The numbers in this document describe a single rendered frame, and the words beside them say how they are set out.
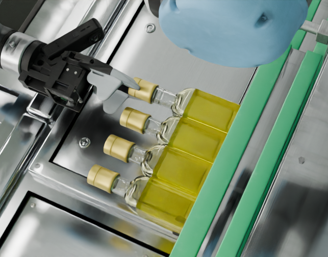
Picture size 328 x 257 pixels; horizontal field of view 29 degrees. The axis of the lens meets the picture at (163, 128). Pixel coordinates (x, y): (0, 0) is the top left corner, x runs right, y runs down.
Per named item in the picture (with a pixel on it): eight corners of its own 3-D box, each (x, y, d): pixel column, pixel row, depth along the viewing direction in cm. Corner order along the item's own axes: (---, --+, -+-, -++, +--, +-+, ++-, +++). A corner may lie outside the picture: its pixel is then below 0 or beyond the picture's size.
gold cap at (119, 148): (137, 148, 108) (114, 138, 109) (134, 139, 105) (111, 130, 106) (127, 166, 106) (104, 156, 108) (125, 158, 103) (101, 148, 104)
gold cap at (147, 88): (160, 90, 112) (138, 81, 113) (157, 81, 109) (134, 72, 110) (151, 107, 111) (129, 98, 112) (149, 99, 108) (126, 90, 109)
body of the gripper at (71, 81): (82, 114, 115) (26, 91, 118) (104, 74, 117) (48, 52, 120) (72, 98, 107) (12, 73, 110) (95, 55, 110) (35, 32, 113)
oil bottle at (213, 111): (297, 140, 108) (182, 96, 113) (301, 126, 102) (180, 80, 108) (285, 169, 106) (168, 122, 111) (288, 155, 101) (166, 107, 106)
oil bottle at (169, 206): (258, 231, 101) (138, 180, 107) (260, 221, 96) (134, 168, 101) (245, 263, 99) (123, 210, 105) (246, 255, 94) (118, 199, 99)
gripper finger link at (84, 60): (115, 84, 111) (74, 71, 114) (119, 76, 111) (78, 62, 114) (105, 71, 106) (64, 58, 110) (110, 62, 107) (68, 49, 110)
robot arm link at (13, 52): (29, 44, 121) (15, 22, 113) (49, 52, 120) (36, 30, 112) (9, 77, 119) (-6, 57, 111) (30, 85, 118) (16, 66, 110)
